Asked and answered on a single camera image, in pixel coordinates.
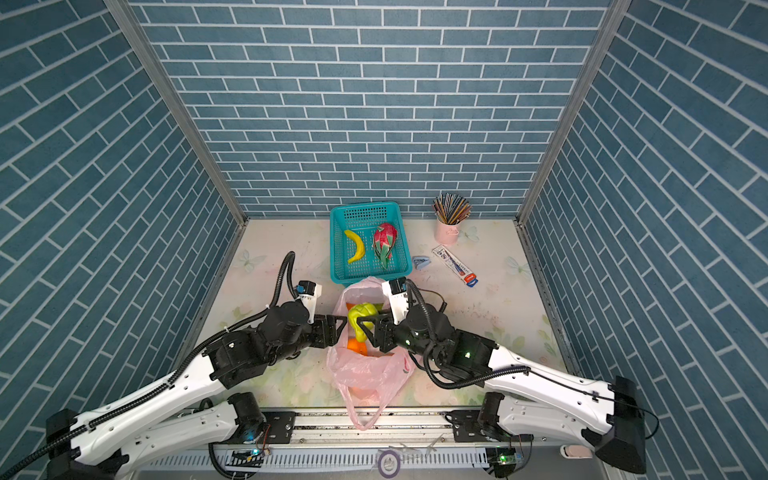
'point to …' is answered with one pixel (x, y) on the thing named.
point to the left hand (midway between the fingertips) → (341, 321)
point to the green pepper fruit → (362, 310)
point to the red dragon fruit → (384, 240)
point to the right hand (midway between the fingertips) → (359, 316)
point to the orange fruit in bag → (354, 345)
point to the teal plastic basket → (363, 220)
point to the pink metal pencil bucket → (447, 235)
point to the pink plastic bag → (366, 382)
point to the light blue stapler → (420, 261)
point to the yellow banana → (360, 247)
